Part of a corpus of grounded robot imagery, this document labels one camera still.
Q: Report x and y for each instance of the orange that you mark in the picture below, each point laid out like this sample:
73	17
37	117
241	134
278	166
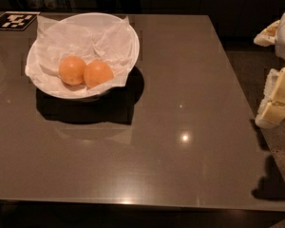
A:
71	70
97	73

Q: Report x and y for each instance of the black white fiducial marker card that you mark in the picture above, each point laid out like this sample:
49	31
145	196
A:
17	20

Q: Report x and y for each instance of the white crumpled paper liner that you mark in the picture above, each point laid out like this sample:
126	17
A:
69	38

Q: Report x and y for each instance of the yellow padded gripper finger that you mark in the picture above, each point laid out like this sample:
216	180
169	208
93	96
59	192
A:
267	36
271	111

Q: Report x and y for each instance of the white bowl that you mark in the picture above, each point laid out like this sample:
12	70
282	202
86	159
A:
133	38

